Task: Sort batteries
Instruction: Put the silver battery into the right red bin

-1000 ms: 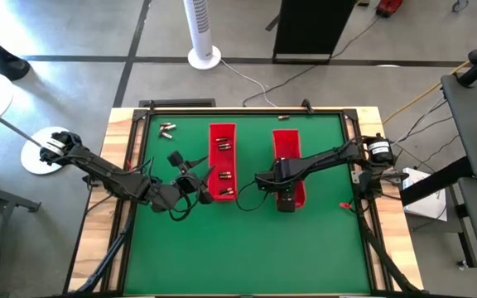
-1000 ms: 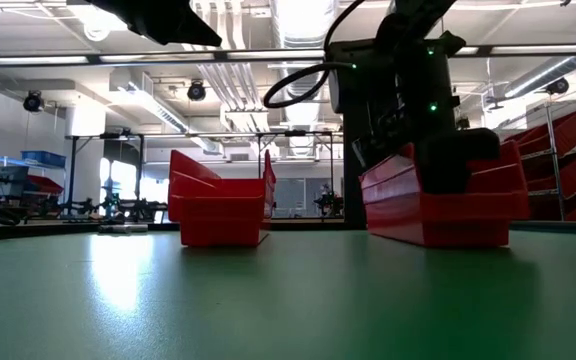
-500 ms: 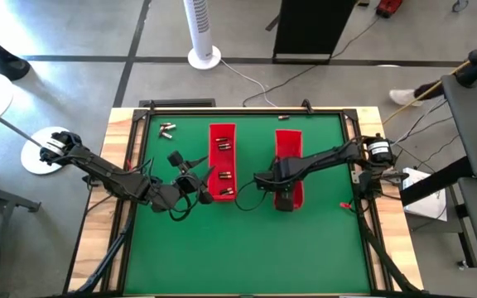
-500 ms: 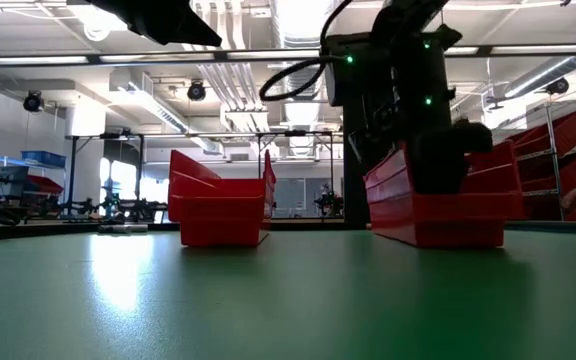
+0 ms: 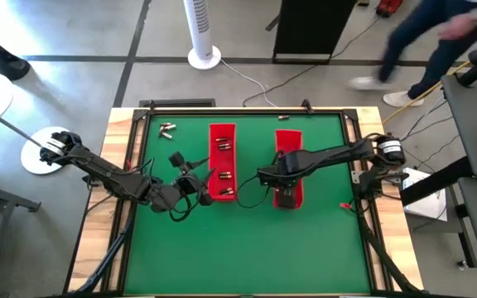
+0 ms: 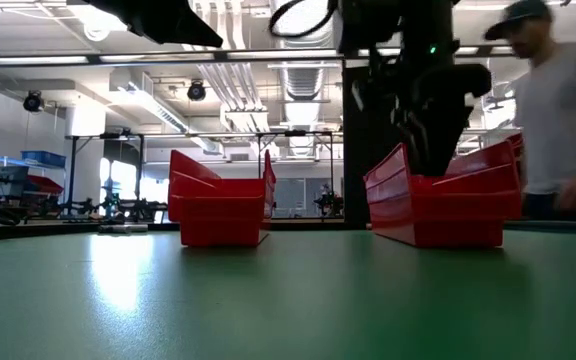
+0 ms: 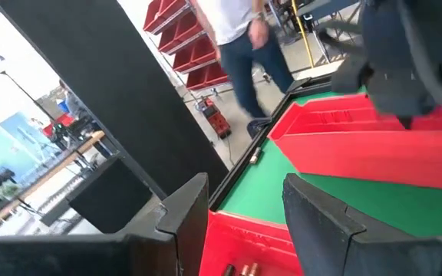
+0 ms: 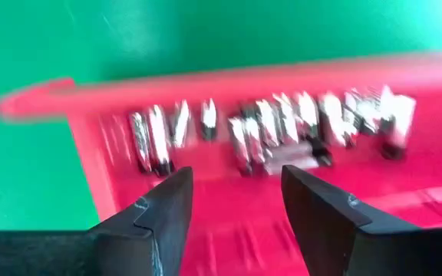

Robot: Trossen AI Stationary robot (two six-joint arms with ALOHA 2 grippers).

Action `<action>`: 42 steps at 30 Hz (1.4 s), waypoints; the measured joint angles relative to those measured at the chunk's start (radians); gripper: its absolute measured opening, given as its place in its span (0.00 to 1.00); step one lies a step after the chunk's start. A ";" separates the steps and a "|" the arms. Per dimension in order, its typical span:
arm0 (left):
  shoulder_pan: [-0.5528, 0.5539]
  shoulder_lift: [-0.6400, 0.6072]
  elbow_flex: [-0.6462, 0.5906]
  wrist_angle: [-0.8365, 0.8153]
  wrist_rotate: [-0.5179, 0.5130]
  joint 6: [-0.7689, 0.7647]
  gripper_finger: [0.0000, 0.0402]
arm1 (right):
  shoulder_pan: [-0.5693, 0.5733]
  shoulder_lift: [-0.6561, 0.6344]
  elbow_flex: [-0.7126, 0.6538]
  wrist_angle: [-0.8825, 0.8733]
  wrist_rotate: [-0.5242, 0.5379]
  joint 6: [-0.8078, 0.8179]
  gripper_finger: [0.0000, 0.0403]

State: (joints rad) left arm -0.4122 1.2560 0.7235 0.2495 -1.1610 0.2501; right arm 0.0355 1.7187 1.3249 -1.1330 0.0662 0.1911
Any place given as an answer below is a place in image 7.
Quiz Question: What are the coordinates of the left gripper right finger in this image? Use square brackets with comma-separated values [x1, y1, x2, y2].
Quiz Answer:
[282, 172, 398, 276]

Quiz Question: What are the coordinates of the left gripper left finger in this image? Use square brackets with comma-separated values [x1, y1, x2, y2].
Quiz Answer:
[120, 172, 209, 276]

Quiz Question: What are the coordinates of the red plastic bin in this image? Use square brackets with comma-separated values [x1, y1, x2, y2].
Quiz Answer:
[267, 93, 442, 192]
[199, 209, 305, 276]

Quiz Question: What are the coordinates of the black box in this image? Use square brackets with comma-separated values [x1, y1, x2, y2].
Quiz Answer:
[67, 156, 155, 235]

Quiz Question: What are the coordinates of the red floor device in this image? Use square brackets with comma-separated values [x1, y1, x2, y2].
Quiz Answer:
[201, 95, 233, 140]

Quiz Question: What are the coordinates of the black clamp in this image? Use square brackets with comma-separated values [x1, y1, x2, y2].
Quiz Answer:
[246, 117, 272, 140]

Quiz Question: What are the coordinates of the person's hand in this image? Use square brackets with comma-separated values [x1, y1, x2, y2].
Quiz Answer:
[249, 15, 272, 51]

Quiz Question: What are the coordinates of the wooden background workbench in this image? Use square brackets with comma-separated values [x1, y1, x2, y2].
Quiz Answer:
[0, 130, 107, 231]

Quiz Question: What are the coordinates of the person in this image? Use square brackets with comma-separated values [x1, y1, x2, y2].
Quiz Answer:
[58, 78, 91, 127]
[196, 0, 295, 120]

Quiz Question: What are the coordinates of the black cabinet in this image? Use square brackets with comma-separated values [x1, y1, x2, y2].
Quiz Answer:
[0, 0, 229, 196]

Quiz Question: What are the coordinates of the chrome wire shelf rack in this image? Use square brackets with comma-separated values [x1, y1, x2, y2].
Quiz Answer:
[143, 0, 232, 93]

